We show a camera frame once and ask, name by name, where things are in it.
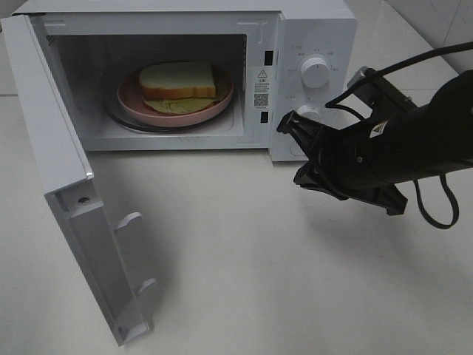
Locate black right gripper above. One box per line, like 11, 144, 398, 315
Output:
276, 110, 408, 215

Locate white microwave knob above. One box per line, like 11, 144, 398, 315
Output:
296, 104, 321, 121
299, 55, 331, 89

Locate white bread sandwich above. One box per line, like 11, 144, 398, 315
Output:
138, 61, 216, 100

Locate pink round plate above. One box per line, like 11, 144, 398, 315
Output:
117, 67, 234, 129

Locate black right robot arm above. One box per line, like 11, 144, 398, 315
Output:
277, 67, 472, 215

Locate white microwave oven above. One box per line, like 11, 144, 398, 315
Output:
1, 1, 357, 161

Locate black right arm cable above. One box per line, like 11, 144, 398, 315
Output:
324, 41, 473, 229

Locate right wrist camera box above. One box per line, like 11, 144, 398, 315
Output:
353, 77, 417, 123

